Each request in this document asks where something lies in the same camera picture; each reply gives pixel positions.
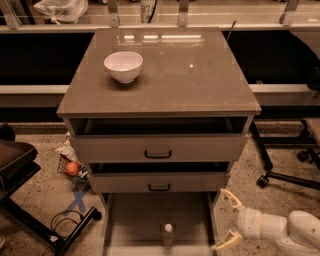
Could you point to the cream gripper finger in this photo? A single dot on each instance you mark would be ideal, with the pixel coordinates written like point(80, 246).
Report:
point(232, 238)
point(235, 203)

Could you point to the red apple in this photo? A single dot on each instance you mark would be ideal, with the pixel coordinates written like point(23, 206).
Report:
point(72, 168)

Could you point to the clear plastic water bottle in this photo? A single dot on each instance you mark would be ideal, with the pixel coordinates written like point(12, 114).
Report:
point(168, 234)

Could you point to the clear plastic bag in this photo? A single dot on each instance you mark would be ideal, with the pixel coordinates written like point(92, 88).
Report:
point(62, 11)

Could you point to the middle grey drawer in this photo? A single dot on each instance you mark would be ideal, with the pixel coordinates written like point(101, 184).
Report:
point(159, 177)

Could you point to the black wire basket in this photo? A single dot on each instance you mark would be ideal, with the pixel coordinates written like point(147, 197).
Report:
point(80, 178)

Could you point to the crumpled snack bag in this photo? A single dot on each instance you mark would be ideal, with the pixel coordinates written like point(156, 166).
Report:
point(67, 150)

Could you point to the bottom grey drawer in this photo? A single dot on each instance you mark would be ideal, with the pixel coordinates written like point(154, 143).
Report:
point(134, 220)

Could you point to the white ceramic bowl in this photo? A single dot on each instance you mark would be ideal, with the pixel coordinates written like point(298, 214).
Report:
point(124, 66)

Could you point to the black chair left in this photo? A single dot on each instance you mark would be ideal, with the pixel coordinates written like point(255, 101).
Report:
point(48, 196)

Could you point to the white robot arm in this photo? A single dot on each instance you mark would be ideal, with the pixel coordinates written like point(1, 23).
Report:
point(298, 234)

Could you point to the grey drawer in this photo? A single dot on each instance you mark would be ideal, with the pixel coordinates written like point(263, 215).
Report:
point(154, 140)
point(134, 220)
point(159, 177)

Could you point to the grey drawer cabinet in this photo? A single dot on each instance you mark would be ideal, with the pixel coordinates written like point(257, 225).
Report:
point(185, 73)

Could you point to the top grey drawer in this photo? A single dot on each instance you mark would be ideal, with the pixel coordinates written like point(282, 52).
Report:
point(154, 140)

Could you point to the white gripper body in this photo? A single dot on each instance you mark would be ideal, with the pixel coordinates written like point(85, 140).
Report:
point(248, 223)

